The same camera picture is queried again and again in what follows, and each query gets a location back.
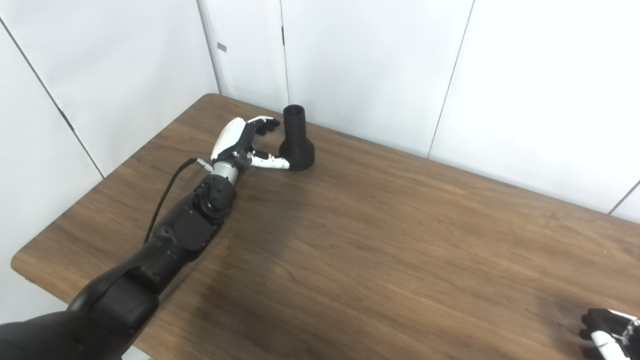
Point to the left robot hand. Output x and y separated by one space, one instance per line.
227 137

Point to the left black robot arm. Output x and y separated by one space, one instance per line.
180 235

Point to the grey wall label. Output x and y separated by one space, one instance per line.
222 47

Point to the black flared nozzle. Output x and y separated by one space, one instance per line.
296 145

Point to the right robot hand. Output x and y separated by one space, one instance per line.
612 340

